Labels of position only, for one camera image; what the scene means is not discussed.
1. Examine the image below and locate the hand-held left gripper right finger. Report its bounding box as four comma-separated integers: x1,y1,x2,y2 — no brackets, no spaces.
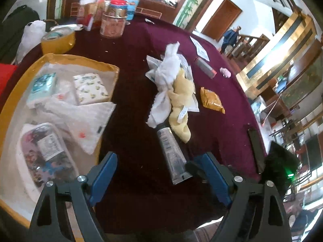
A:
185,152,293,242

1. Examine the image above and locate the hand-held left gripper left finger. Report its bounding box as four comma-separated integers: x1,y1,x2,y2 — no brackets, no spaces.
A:
30,151,119,242

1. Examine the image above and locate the zip bag with black item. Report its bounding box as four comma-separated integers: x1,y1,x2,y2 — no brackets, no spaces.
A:
248,128,265,174

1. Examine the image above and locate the silver tube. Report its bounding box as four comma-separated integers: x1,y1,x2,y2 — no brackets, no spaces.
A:
156,122,188,185

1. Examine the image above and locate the yellow towel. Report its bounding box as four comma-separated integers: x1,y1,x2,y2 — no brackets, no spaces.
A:
168,68,196,143

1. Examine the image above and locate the grey tube red cap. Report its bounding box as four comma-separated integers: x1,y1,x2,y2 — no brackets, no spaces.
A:
194,57,217,79

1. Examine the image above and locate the white cloth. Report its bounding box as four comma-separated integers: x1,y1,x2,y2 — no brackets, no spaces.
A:
146,42,200,128

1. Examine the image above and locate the yellow cardboard box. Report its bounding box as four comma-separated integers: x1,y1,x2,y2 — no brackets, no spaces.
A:
0,53,120,228

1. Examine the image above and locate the white plastic bag red print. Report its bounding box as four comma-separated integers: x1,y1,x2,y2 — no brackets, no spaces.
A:
44,91,116,155

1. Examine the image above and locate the clear plastic toy container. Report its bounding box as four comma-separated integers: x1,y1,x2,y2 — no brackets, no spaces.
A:
19,122,80,199

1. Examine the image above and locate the orange packet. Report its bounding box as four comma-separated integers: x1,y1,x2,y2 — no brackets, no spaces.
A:
200,87,225,114

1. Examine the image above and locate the maroon tablecloth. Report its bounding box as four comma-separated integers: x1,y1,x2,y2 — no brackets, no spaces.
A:
0,15,268,235

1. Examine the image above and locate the lemon print tissue pack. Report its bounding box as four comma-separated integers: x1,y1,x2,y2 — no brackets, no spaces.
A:
73,73,110,106

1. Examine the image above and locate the teal tissue pack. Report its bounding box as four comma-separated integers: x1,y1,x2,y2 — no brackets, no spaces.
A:
26,73,58,109

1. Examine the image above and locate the wooden stair railing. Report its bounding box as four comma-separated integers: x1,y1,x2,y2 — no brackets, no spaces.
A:
224,34,270,61

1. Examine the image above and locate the white paper card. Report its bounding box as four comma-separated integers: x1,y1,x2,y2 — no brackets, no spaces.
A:
189,36,210,61

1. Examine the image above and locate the red cloth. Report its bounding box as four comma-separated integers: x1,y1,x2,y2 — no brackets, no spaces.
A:
0,63,18,101

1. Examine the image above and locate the yellow tape roll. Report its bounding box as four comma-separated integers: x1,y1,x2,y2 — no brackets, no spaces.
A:
41,25,76,54

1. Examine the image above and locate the wooden door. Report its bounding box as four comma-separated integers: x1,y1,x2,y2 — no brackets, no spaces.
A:
202,0,243,41

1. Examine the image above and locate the clear jar red lid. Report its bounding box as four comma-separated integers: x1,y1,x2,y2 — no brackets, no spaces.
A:
100,0,128,39

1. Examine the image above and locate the red box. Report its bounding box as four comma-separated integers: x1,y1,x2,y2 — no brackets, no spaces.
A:
77,4,94,31

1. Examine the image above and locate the orange bottle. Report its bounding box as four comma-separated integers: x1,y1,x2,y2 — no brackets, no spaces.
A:
93,0,106,28

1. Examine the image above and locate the blue packet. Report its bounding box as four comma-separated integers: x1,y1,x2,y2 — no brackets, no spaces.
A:
126,0,140,21

